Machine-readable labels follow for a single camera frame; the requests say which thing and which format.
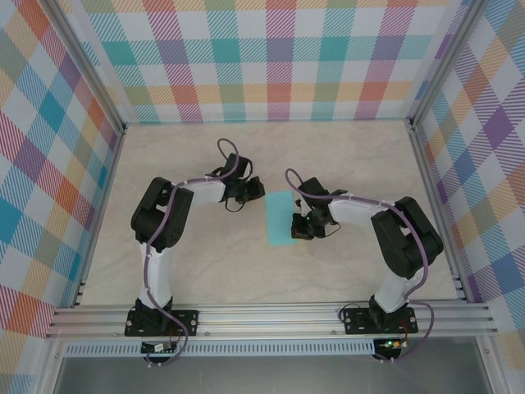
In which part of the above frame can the teal paper sheet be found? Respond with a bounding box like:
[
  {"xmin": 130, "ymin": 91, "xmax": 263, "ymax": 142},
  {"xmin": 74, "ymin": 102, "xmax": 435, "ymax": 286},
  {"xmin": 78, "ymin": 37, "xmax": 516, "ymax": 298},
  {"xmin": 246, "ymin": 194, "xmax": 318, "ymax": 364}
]
[{"xmin": 264, "ymin": 190, "xmax": 300, "ymax": 247}]

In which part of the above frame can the small black circuit board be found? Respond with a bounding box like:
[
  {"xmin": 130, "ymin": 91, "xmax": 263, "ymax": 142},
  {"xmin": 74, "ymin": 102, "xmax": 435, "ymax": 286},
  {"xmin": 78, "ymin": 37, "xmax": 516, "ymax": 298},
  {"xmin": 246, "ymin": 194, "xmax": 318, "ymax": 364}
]
[{"xmin": 140, "ymin": 342, "xmax": 178, "ymax": 355}]

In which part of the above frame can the thin black left camera cable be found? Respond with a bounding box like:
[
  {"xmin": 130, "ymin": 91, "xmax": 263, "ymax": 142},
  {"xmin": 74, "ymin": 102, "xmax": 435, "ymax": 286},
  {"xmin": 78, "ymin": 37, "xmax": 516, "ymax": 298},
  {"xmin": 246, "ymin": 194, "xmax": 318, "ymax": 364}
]
[{"xmin": 223, "ymin": 195, "xmax": 247, "ymax": 213}]

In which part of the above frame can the thin black camera cable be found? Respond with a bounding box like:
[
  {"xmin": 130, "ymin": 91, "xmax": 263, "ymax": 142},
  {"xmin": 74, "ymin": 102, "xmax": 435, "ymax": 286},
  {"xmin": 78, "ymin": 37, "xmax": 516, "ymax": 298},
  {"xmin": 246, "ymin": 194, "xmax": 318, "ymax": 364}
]
[
  {"xmin": 223, "ymin": 195, "xmax": 247, "ymax": 213},
  {"xmin": 317, "ymin": 221, "xmax": 342, "ymax": 240}
]

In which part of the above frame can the thin black right camera cable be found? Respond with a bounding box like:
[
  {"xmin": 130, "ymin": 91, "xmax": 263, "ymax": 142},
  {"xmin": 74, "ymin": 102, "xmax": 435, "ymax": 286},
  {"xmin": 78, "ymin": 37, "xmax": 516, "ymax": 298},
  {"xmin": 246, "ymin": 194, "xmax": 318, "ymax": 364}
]
[{"xmin": 317, "ymin": 221, "xmax": 342, "ymax": 240}]

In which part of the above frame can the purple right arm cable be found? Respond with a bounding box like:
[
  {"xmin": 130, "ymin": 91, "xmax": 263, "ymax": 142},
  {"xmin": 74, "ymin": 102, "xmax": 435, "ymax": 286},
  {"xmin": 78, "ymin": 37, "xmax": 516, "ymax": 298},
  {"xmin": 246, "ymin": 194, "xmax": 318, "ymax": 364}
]
[{"xmin": 285, "ymin": 167, "xmax": 436, "ymax": 364}]

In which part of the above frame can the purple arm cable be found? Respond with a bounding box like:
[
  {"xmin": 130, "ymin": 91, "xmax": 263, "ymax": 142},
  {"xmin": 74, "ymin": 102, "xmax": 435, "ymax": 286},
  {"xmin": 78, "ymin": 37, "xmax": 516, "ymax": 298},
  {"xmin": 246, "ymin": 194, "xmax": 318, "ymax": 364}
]
[
  {"xmin": 141, "ymin": 138, "xmax": 243, "ymax": 368},
  {"xmin": 285, "ymin": 167, "xmax": 436, "ymax": 364}
]

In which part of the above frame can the aluminium table side rail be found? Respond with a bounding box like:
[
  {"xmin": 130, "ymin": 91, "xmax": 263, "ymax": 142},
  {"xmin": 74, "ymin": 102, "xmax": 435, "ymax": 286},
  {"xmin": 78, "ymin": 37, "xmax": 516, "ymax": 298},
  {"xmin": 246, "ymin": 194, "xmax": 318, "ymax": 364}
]
[
  {"xmin": 405, "ymin": 118, "xmax": 468, "ymax": 303},
  {"xmin": 71, "ymin": 125, "xmax": 128, "ymax": 309}
]

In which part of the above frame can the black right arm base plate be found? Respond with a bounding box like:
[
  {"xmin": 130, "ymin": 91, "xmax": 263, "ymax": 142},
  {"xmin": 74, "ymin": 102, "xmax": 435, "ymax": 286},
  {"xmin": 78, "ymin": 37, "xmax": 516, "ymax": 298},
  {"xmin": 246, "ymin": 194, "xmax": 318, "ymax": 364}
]
[{"xmin": 342, "ymin": 306, "xmax": 418, "ymax": 336}]

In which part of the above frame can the aluminium mounting rail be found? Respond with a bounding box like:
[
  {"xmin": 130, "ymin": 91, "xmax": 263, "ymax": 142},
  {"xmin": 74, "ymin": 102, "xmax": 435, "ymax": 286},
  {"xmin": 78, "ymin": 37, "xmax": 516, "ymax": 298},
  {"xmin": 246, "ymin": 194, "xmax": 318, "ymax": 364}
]
[{"xmin": 44, "ymin": 302, "xmax": 500, "ymax": 340}]

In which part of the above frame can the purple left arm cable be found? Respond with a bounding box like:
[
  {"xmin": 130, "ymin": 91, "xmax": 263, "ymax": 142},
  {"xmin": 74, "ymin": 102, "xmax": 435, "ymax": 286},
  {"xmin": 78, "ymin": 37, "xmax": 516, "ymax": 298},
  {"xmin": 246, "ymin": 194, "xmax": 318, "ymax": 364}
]
[{"xmin": 141, "ymin": 138, "xmax": 243, "ymax": 368}]

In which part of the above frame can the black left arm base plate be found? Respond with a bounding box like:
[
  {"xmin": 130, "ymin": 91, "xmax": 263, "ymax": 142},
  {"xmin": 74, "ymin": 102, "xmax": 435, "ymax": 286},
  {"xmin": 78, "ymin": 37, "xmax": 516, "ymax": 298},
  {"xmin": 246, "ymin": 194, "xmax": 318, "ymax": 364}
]
[{"xmin": 125, "ymin": 308, "xmax": 200, "ymax": 338}]

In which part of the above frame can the perforated metal cable tray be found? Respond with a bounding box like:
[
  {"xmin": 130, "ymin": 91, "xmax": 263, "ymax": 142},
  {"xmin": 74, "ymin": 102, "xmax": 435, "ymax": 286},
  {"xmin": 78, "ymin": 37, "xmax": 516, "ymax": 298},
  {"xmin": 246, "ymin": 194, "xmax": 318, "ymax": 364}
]
[{"xmin": 63, "ymin": 341, "xmax": 377, "ymax": 357}]

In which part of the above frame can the aluminium upright frame post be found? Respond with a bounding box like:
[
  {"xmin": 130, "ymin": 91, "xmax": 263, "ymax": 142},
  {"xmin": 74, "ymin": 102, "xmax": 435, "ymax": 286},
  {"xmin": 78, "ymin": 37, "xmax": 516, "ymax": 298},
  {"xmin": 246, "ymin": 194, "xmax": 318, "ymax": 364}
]
[
  {"xmin": 40, "ymin": 0, "xmax": 128, "ymax": 135},
  {"xmin": 408, "ymin": 0, "xmax": 485, "ymax": 128}
]

